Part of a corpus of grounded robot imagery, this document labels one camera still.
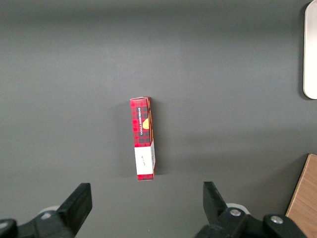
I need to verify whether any beige rectangular tray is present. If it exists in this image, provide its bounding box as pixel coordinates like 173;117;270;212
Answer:
302;0;317;100

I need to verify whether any red plaid shortbread box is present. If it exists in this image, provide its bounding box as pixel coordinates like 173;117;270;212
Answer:
129;96;158;182

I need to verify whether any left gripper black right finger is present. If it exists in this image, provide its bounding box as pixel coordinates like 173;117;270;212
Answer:
194;181;307;238

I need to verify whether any wooden cabinet body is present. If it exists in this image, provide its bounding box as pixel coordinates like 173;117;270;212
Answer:
285;153;317;238

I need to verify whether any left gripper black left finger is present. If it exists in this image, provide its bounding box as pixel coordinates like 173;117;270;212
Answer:
0;182;93;238

